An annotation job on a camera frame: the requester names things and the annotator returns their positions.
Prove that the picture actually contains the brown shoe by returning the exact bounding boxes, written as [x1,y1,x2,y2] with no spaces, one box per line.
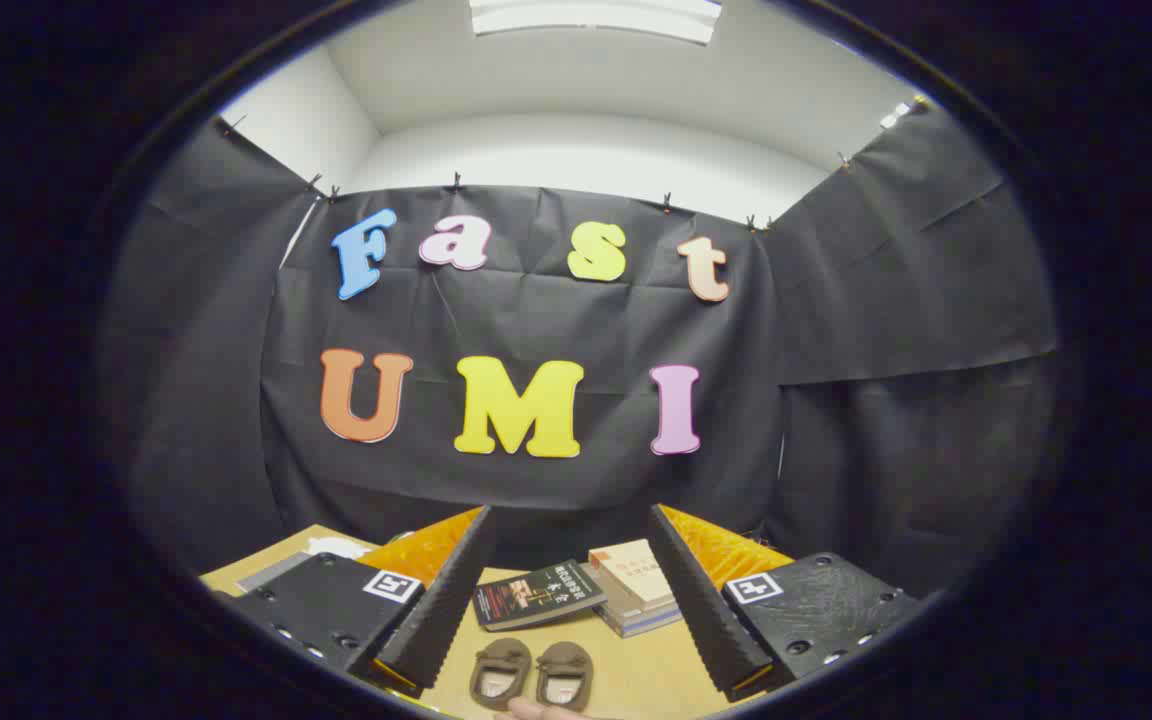
[469,638,533,711]
[536,641,594,712]

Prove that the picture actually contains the beige book white label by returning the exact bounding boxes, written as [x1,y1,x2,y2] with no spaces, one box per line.
[581,562,682,631]

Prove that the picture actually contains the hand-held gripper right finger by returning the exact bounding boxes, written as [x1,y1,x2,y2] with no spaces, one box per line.
[646,503,927,703]

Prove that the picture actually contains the black cover book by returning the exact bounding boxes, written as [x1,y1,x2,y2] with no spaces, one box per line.
[473,560,607,633]

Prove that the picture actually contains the dark blue book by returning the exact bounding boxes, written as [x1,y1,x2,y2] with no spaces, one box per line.
[596,600,683,639]

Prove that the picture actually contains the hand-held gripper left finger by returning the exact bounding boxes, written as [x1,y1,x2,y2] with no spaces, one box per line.
[208,505,495,699]

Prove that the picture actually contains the ceiling light panel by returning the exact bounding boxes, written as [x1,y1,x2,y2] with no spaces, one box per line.
[468,0,724,46]

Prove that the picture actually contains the thick beige book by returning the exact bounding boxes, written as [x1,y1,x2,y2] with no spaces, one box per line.
[588,540,675,613]

